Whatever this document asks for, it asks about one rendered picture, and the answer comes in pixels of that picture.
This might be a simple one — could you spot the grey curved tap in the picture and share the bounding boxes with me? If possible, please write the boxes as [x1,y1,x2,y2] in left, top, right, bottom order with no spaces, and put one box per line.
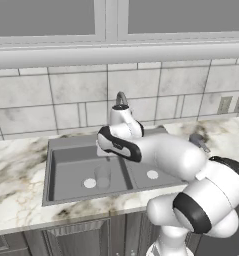
[115,91,130,108]

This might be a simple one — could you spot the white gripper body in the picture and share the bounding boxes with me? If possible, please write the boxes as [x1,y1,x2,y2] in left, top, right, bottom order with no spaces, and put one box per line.
[96,143,121,159]

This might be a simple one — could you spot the dark grey cupboard door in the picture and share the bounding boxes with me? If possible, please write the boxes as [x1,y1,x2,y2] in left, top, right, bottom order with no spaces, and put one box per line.
[41,217,112,256]
[124,211,155,256]

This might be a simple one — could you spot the dark grey drawer front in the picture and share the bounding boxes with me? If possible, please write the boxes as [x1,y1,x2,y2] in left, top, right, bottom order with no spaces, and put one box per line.
[0,233,29,256]

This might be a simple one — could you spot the grey double basin sink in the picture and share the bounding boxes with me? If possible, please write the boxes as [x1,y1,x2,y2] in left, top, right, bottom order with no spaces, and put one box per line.
[41,125,193,207]

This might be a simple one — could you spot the grey framed window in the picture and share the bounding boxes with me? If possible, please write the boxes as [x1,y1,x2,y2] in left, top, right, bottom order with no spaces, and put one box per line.
[0,0,239,70]

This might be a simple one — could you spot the clear drinking glass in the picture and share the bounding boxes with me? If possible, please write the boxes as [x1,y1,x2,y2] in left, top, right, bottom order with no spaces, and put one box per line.
[93,164,112,191]

